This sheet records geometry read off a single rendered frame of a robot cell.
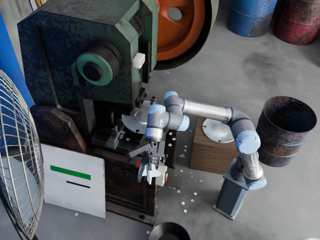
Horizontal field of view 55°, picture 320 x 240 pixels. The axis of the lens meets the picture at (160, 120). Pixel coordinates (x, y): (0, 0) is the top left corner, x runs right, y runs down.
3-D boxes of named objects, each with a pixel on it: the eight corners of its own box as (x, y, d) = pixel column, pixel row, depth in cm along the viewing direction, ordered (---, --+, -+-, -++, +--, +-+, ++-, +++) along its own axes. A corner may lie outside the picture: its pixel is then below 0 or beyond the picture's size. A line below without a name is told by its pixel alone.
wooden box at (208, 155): (236, 143, 283) (245, 116, 258) (235, 177, 257) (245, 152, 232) (193, 135, 287) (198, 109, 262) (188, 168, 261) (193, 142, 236)
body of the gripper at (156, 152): (163, 167, 132) (166, 140, 134) (144, 165, 129) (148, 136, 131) (157, 167, 139) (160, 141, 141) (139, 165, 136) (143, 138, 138)
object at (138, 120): (132, 97, 206) (132, 96, 205) (173, 107, 200) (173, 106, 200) (114, 126, 187) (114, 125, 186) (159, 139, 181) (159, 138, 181)
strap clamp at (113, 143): (125, 130, 195) (125, 118, 188) (115, 149, 184) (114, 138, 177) (117, 127, 196) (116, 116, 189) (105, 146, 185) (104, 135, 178)
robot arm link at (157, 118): (170, 106, 137) (152, 102, 134) (167, 130, 135) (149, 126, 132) (163, 109, 144) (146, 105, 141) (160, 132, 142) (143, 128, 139)
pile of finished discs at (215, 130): (238, 119, 255) (238, 119, 255) (237, 145, 236) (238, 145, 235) (204, 114, 259) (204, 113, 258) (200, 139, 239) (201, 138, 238)
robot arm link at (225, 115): (249, 105, 166) (167, 85, 149) (255, 119, 159) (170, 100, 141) (237, 119, 173) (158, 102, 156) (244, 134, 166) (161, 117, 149)
